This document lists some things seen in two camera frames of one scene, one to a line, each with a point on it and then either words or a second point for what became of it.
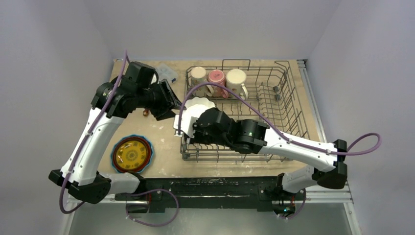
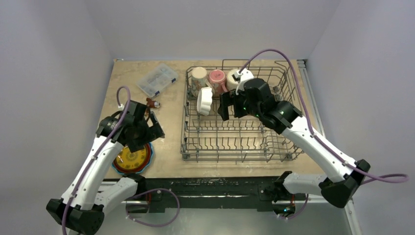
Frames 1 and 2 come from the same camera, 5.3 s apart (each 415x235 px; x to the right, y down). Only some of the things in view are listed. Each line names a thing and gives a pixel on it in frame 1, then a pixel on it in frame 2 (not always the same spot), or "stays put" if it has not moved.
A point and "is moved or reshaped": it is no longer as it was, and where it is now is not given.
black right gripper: (197, 126) -> (236, 104)
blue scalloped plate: (137, 172) stays put
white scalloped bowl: (195, 106) is moved or reshaped
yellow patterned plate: (131, 154) stays put
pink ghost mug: (217, 76) stays put
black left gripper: (169, 100) -> (153, 132)
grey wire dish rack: (259, 92) stays put
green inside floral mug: (235, 79) stays put
